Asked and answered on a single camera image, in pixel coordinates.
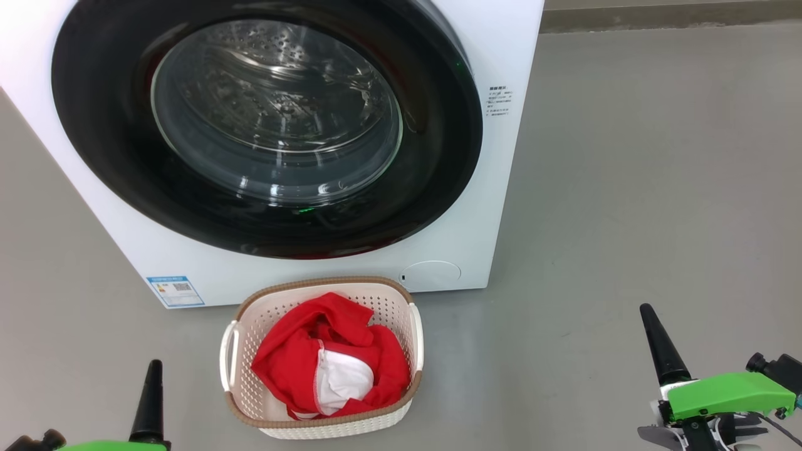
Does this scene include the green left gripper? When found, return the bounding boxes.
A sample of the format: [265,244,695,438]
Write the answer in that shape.
[56,360,171,451]

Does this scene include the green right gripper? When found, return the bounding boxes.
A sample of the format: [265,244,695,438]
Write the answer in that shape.
[638,304,798,451]

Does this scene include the red jersey garment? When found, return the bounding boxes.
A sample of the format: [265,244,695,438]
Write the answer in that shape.
[251,292,411,420]

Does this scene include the round black glass washer door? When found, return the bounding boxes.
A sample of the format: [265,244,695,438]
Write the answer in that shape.
[51,0,484,260]

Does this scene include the cream perforated laundry basket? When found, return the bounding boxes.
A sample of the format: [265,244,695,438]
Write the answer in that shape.
[219,276,425,439]

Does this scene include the white front-load washing machine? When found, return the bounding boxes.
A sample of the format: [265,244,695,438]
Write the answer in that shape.
[0,0,546,309]

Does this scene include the blue energy label sticker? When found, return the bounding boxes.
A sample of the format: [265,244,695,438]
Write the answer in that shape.
[147,276,206,308]

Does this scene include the round white filter cover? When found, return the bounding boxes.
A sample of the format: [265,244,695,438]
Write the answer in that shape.
[401,261,462,291]

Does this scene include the small printed text sticker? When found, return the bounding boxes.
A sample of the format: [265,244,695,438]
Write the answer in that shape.
[487,86,516,118]

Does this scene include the thin black cable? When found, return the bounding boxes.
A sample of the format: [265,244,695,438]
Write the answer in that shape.
[752,413,802,448]

